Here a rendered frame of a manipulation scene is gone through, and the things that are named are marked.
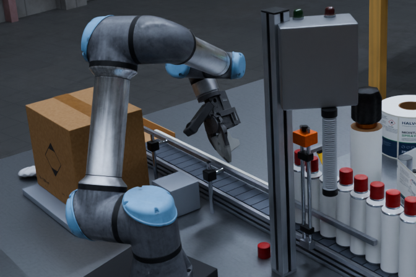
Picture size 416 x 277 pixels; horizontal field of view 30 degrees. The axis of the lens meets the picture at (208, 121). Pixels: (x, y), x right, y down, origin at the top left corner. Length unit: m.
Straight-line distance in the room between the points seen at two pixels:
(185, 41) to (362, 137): 0.63
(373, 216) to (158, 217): 0.50
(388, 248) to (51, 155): 1.05
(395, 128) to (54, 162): 1.04
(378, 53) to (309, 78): 3.72
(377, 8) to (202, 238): 3.42
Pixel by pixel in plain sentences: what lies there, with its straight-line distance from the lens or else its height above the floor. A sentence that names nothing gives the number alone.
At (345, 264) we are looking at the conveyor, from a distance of 1.95.
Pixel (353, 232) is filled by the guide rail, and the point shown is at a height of 0.96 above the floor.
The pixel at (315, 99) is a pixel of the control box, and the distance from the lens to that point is 1.74.
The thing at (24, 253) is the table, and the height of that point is 0.83.
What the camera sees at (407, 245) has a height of 0.98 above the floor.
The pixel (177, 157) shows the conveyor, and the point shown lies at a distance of 2.54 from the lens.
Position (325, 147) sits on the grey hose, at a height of 1.20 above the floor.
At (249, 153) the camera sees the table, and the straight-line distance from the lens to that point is 2.66.
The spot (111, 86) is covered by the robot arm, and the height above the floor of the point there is 1.33.
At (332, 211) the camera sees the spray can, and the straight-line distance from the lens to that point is 1.99.
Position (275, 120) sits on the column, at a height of 1.25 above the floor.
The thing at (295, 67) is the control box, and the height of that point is 1.39.
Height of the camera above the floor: 1.90
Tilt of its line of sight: 21 degrees down
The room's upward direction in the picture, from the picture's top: 4 degrees counter-clockwise
